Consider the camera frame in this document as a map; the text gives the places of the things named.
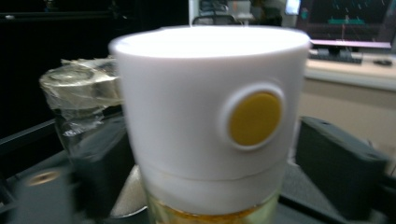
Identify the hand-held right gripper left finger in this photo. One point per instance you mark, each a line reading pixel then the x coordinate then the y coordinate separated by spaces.
pixel 96 174

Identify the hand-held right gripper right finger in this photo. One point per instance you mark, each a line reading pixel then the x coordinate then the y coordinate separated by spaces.
pixel 339 161

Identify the black metal shelf rack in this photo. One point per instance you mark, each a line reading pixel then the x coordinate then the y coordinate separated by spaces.
pixel 18 140

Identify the glass jar with silver lid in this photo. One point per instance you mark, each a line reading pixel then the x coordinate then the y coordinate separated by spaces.
pixel 77 84

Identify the beige desk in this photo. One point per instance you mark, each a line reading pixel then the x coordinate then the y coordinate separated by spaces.
pixel 351 99

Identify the black keyboard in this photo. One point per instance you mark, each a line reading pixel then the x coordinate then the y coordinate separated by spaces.
pixel 336 56

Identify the black computer mouse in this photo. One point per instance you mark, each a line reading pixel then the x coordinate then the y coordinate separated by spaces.
pixel 383 62

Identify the computer monitor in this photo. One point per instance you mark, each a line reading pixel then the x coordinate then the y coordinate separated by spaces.
pixel 351 21

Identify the black curtain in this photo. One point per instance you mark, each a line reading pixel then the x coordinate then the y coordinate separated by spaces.
pixel 62 31

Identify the black office chair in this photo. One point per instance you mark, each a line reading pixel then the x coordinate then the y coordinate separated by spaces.
pixel 214 19

